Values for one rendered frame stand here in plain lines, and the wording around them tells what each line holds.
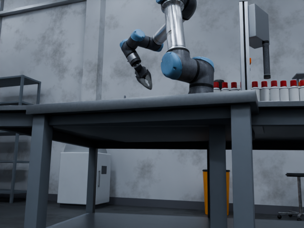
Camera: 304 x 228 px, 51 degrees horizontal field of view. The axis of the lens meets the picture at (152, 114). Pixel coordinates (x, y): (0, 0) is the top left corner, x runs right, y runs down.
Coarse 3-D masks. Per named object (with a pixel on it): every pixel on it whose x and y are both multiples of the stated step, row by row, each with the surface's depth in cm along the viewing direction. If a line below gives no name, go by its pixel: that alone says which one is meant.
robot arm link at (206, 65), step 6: (198, 60) 151; (204, 60) 150; (210, 60) 152; (198, 66) 147; (204, 66) 149; (210, 66) 151; (198, 72) 147; (204, 72) 149; (210, 72) 151; (198, 78) 149; (204, 78) 149; (210, 78) 150
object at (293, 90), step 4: (292, 80) 179; (292, 84) 179; (296, 84) 179; (292, 88) 177; (296, 88) 177; (292, 92) 177; (296, 92) 176; (292, 96) 177; (296, 96) 176; (292, 100) 176; (296, 100) 176
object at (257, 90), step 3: (252, 81) 183; (255, 81) 182; (252, 84) 183; (255, 84) 182; (252, 87) 183; (255, 87) 181; (258, 90) 181; (258, 93) 180; (258, 96) 180; (258, 99) 180
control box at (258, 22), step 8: (248, 8) 175; (256, 8) 174; (248, 16) 175; (256, 16) 173; (264, 16) 180; (248, 24) 174; (256, 24) 172; (264, 24) 179; (256, 32) 171; (264, 32) 178; (256, 40) 176; (264, 40) 177
